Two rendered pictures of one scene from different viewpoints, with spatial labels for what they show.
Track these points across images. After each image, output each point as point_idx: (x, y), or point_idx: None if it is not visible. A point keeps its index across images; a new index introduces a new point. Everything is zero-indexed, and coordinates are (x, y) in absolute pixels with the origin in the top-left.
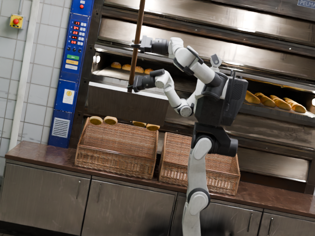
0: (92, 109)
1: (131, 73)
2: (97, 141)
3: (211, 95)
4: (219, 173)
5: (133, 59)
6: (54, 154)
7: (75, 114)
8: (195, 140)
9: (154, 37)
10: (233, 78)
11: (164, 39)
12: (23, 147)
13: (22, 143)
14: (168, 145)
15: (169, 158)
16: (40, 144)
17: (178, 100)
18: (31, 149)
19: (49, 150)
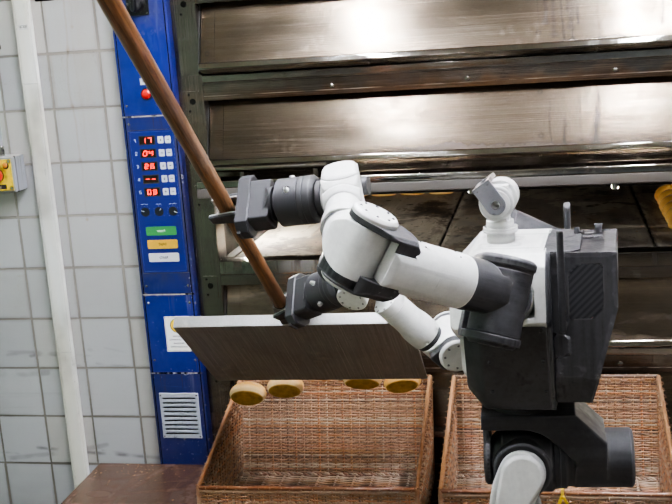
0: (223, 374)
1: (262, 283)
2: (276, 435)
3: (485, 342)
4: (615, 498)
5: (244, 251)
6: (163, 502)
7: (208, 372)
8: (491, 460)
9: (359, 125)
10: (560, 254)
11: (304, 176)
12: (87, 496)
13: (90, 479)
14: (466, 412)
15: (479, 447)
16: (140, 470)
17: (428, 326)
18: (105, 498)
19: (157, 488)
